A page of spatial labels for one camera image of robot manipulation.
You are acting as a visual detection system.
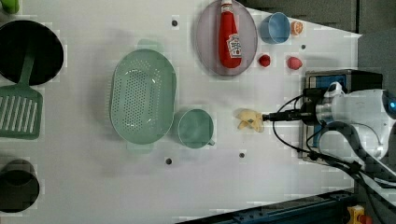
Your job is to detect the plush peeled banana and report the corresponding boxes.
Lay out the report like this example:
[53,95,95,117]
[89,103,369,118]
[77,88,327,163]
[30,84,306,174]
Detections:
[236,108,264,133]

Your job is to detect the silver toaster oven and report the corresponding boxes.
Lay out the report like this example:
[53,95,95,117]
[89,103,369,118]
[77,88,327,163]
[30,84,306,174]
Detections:
[304,70,395,164]

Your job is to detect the black cylindrical pot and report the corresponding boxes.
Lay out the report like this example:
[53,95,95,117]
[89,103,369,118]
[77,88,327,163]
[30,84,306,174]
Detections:
[0,159,40,213]

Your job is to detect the red ketchup bottle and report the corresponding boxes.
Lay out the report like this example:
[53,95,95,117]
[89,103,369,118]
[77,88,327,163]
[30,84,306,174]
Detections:
[218,0,242,68]

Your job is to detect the green slotted spatula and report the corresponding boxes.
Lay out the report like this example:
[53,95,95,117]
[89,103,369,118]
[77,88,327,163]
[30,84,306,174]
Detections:
[0,52,43,140]

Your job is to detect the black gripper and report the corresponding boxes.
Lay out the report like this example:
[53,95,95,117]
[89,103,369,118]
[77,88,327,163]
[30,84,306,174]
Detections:
[262,88,324,126]

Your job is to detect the pink fruit toy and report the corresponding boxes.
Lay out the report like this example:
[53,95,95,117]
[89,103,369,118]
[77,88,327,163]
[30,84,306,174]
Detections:
[287,57,303,70]

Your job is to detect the yellow red emergency button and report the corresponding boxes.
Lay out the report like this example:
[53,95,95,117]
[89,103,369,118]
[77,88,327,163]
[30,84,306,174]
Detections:
[347,205,373,224]

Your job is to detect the green object at corner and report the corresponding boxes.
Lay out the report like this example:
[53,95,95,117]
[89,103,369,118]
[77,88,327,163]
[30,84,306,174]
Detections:
[0,0,20,14]

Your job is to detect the green mug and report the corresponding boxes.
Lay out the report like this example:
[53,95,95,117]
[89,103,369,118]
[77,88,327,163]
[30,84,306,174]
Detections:
[177,109,215,148]

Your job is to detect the red strawberry toy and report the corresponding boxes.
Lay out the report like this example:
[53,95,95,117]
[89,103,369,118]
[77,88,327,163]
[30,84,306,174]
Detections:
[259,54,271,67]

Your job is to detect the orange half toy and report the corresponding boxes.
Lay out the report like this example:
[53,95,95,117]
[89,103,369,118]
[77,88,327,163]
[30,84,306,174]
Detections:
[290,21,304,35]

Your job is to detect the blue metal frame rail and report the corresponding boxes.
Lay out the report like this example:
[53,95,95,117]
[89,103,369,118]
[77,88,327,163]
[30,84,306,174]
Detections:
[177,190,357,224]

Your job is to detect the grey oval plate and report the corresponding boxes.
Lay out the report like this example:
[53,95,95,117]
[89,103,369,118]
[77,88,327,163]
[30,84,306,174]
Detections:
[195,0,258,76]

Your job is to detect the blue cup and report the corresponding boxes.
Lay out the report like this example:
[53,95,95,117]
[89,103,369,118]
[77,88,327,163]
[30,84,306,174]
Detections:
[260,12,290,44]

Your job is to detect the black round pan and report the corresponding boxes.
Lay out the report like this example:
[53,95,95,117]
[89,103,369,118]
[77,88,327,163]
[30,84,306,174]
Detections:
[0,21,64,86]

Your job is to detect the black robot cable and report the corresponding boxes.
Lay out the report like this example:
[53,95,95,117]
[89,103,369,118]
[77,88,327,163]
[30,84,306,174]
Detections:
[272,94,396,224]

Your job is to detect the green perforated colander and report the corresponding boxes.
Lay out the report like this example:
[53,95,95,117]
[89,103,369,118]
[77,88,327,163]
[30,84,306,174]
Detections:
[109,39,177,154]

